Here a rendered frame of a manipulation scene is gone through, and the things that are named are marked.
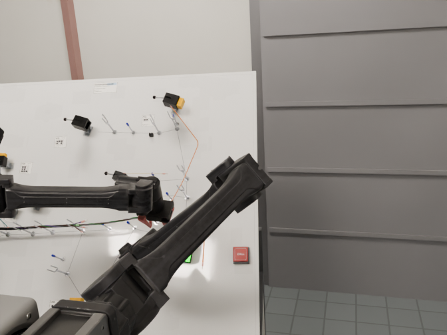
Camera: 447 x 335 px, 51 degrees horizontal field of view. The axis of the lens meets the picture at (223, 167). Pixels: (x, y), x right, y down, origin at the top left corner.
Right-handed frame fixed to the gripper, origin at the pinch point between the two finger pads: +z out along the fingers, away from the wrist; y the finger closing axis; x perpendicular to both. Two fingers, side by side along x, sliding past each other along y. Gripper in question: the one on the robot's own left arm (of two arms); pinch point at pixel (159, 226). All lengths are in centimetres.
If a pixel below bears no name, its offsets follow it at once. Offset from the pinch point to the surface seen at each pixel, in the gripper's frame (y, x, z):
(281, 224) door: -31, -126, 148
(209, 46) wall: 29, -188, 46
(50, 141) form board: 57, -38, 5
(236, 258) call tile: -23.6, -4.4, 17.7
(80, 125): 42, -38, -5
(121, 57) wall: 94, -186, 59
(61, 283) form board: 36.8, 10.0, 27.8
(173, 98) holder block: 9, -52, -11
